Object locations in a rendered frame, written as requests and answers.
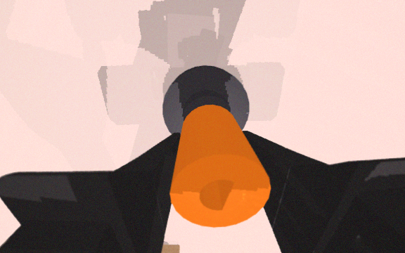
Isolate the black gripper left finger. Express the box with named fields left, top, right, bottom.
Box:
left=0, top=133, right=181, bottom=253

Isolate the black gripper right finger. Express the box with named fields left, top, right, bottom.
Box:
left=242, top=131, right=405, bottom=253

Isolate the dark grey round pedestal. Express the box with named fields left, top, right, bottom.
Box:
left=162, top=65, right=250, bottom=134

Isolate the orange knob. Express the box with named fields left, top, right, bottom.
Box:
left=170, top=105, right=271, bottom=227

